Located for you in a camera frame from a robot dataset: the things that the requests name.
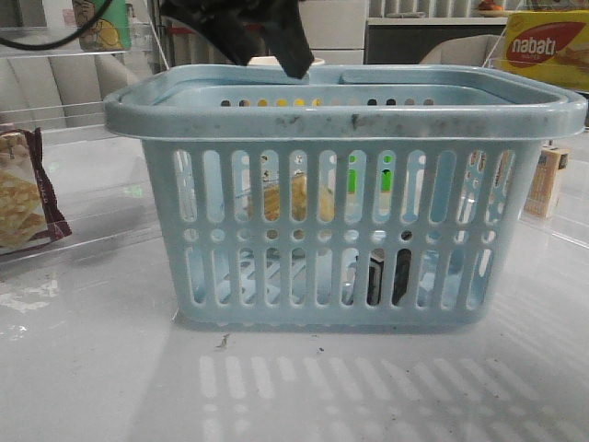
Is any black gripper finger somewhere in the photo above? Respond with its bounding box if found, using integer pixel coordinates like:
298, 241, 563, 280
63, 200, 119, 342
257, 0, 314, 78
160, 0, 268, 65

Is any bread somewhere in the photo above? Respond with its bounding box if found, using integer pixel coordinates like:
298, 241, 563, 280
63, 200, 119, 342
240, 173, 335, 222

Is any light blue plastic basket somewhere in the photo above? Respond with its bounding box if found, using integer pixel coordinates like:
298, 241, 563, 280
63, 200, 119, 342
104, 64, 587, 329

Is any white cabinet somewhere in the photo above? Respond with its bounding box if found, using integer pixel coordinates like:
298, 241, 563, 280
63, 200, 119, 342
298, 0, 368, 64

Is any green cartoon label can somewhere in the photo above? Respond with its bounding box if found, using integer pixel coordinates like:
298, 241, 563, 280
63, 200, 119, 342
72, 0, 132, 52

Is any grey armchair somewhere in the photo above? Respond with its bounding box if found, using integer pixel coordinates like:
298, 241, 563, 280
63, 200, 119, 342
420, 34, 504, 67

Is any clear acrylic display shelf left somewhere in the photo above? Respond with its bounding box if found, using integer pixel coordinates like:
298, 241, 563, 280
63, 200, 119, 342
1, 22, 167, 274

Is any clear acrylic display shelf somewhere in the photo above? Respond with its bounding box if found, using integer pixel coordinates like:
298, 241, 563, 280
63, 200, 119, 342
1, 22, 167, 274
478, 27, 589, 250

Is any plate of red fruit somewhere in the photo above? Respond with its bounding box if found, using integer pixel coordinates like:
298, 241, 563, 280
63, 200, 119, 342
475, 0, 510, 17

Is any yellow nabati wafer box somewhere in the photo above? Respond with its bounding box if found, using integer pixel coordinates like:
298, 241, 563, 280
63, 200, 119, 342
496, 10, 588, 92

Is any maroon almond biscuit packet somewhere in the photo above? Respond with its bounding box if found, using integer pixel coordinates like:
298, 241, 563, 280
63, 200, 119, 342
1, 128, 72, 255

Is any small beige patterned box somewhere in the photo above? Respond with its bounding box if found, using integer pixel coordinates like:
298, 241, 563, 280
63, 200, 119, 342
524, 147, 570, 218

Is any clear acrylic display shelf right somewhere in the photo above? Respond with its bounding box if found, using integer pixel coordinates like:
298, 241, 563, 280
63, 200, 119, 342
478, 27, 589, 250

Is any black cable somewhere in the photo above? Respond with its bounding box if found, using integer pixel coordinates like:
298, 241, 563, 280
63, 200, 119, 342
0, 0, 114, 51

